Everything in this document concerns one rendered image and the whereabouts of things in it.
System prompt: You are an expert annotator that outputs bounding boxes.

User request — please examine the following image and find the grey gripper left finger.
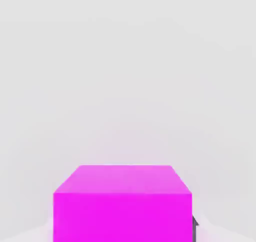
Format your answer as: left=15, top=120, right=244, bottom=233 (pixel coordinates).
left=0, top=223, right=54, bottom=242

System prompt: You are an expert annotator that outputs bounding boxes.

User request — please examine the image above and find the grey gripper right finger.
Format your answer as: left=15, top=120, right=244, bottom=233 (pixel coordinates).
left=191, top=215, right=256, bottom=242

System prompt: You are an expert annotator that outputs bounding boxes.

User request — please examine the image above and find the small magenta cube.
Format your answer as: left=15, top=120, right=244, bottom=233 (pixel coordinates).
left=52, top=164, right=193, bottom=242

